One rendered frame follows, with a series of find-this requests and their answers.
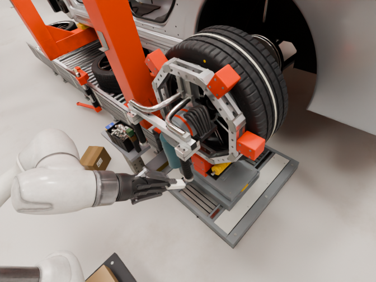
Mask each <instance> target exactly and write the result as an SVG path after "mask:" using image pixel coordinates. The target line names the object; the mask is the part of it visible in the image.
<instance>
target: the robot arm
mask: <svg viewBox="0 0 376 282"><path fill-rule="evenodd" d="M142 169H143V170H142V172H140V173H136V174H133V175H130V174H128V173H115V172H114V171H97V170H93V171H89V170H85V168H84V167H83V166H82V165H81V164H80V157H79V153H78V150H77V147H76V145H75V143H74V141H73V140H72V139H71V138H70V137H69V136H68V135H67V134H66V133H65V132H64V131H62V130H59V129H54V128H49V129H44V130H42V131H40V132H39V133H37V134H36V135H35V136H34V137H33V139H32V141H31V142H30V143H29V144H28V145H27V146H26V147H25V148H24V149H23V150H22V151H21V152H20V153H19V154H18V155H17V156H16V163H15V164H14V165H13V166H12V167H11V168H10V169H9V170H8V171H6V172H5V173H4V174H2V175H1V176H0V207H1V206H2V205H3V204H4V203H5V202H6V201H7V200H8V199H9V198H10V197H11V202H12V205H13V207H14V209H15V211H17V212H18V213H23V214H31V215H56V214H65V213H72V212H77V211H80V210H82V209H85V208H90V207H92V208H94V207H97V206H107V205H112V204H113V203H114V202H118V201H127V200H129V199H130V201H131V204H132V205H134V204H136V203H138V202H141V201H145V200H149V199H152V198H157V197H159V196H162V195H163V194H162V193H163V192H165V191H168V190H173V189H184V188H185V186H186V185H185V183H184V182H183V180H182V179H180V180H176V179H175V178H169V176H168V175H167V174H166V173H163V172H159V171H154V170H150V169H148V168H147V167H146V166H144V167H143V168H142ZM148 177H149V178H148ZM0 282H85V280H84V276H83V271H82V268H81V265H80V263H79V261H78V259H77V257H76V256H75V255H74V254H73V253H72V252H70V251H68V250H59V251H55V252H53V253H51V254H49V255H48V256H47V257H46V258H44V259H43V260H41V261H39V262H38V263H36V264H35V265H34V266H0Z"/></svg>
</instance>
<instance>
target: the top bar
mask: <svg viewBox="0 0 376 282"><path fill-rule="evenodd" d="M127 105H128V107H129V109H131V110H132V111H134V112H135V113H136V114H138V115H139V116H141V117H142V118H144V119H145V120H146V121H148V122H150V123H151V124H152V125H154V126H155V127H157V128H158V129H160V130H161V131H163V132H164V133H166V134H167V135H169V136H170V137H171V138H173V139H174V140H176V141H178V142H179V143H181V144H182V145H184V146H185V147H186V148H188V149H189V150H191V151H193V150H194V149H195V148H196V147H197V143H196V141H195V140H193V139H192V138H191V139H190V140H189V141H188V142H187V143H186V142H184V141H183V140H181V139H180V136H179V135H177V134H176V133H174V132H173V131H172V130H170V129H169V128H168V127H167V125H166V123H165V121H163V120H162V119H160V118H159V117H157V116H155V115H154V114H152V113H151V112H144V111H141V110H139V109H137V108H136V107H135V108H133V107H131V106H130V105H129V103H128V104H127Z"/></svg>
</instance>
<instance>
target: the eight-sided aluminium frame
mask: <svg viewBox="0 0 376 282"><path fill-rule="evenodd" d="M172 74H173V75H176V76H179V77H181V78H183V79H185V80H188V81H190V82H192V83H194V84H196V85H198V86H200V87H201V88H202V89H203V91H204V92H205V93H206V95H207V96H208V97H209V99H210V101H211V102H212V103H213V105H214V106H215V108H216V109H217V110H218V112H219V113H220V114H221V116H222V117H223V119H224V120H225V121H226V123H227V124H228V133H229V149H227V150H224V151H219V152H216V151H214V150H213V149H211V148H209V147H208V146H206V145H205V144H203V143H202V142H200V149H199V150H198V151H197V152H196V154H198V155H199V156H201V157H202V158H203V159H205V160H206V161H208V162H209V163H211V164H213V165H215V164H219V163H228V162H232V163H233V162H236V161H237V160H238V159H239V158H240V157H241V156H242V155H243V154H241V153H240V152H238V151H237V139H238V138H240V137H241V136H242V135H243V134H244V133H245V124H246V118H245V117H244V115H243V112H241V111H240V109H239V108H238V107H237V105H236V104H235V103H234V101H233V100H232V98H231V97H230V95H229V94H228V93H226V94H225V95H224V96H223V97H221V98H220V99H217V98H216V97H215V96H214V95H213V94H212V92H211V91H210V90H209V89H208V88H207V85H208V83H209V82H210V80H211V79H212V77H213V75H215V74H214V72H213V71H210V70H209V69H205V68H202V67H200V66H197V65H194V64H191V63H189V62H186V61H183V60H181V59H179V58H175V57H174V58H172V59H170V60H169V61H167V62H165V63H164V65H163V66H162V68H161V69H160V71H159V72H158V74H157V76H156V77H155V79H154V80H153V81H152V88H153V89H154V93H155V96H156V99H157V102H158V103H160V102H162V101H164V100H166V99H168V98H169V94H168V91H167V86H166V82H167V81H168V79H169V78H170V76H172ZM171 109H172V106H171V104H169V105H168V106H166V107H164V108H162V109H160V113H161V115H162V117H163V119H164V120H165V117H166V115H167V114H168V113H169V111H170V110H171ZM202 150H203V151H202Z"/></svg>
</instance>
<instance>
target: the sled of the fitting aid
mask: <svg viewBox="0 0 376 282"><path fill-rule="evenodd" d="M189 162H190V165H192V160H191V159H189ZM179 170H180V173H181V174H182V175H184V173H183V170H182V167H180V168H179ZM193 175H194V179H193V180H192V183H193V184H195V185H196V186H197V187H199V188H200V189H201V190H203V192H205V193H206V194H208V195H209V196H210V197H211V198H213V199H214V200H215V201H216V202H218V203H219V204H220V205H221V206H223V207H224V208H226V209H227V210H228V211H230V210H231V209H232V208H233V207H234V206H235V205H236V204H237V203H238V201H239V200H240V199H241V198H242V196H243V195H244V194H245V193H246V192H247V191H248V190H249V189H250V187H251V186H252V185H253V184H254V183H255V182H256V181H257V180H258V178H259V177H260V171H258V170H257V174H256V175H255V176H254V177H253V178H252V179H251V181H250V182H249V183H248V184H247V185H246V186H245V187H244V188H243V189H242V191H241V192H240V193H239V194H238V195H237V196H236V197H235V198H234V199H233V200H232V201H229V200H228V199H227V198H225V197H224V196H223V195H222V194H220V193H219V192H217V191H216V190H215V189H213V188H212V187H211V186H209V185H208V184H207V183H206V182H204V181H203V180H202V179H200V178H199V177H197V176H196V175H195V174H193Z"/></svg>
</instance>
